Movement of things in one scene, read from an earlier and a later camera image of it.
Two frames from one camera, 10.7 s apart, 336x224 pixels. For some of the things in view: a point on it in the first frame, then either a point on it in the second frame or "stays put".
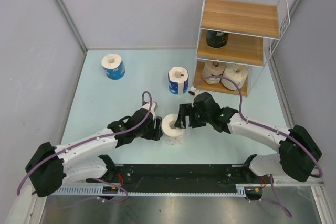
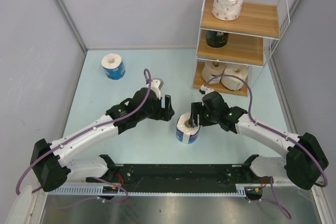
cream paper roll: x=238 y=73 stays put
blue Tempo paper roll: x=178 y=80 → x=185 y=132
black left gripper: x=154 y=134 → x=164 y=113
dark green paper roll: x=217 y=39 stays put
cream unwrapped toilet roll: x=211 y=68 stays put
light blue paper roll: x=113 y=66 stays put
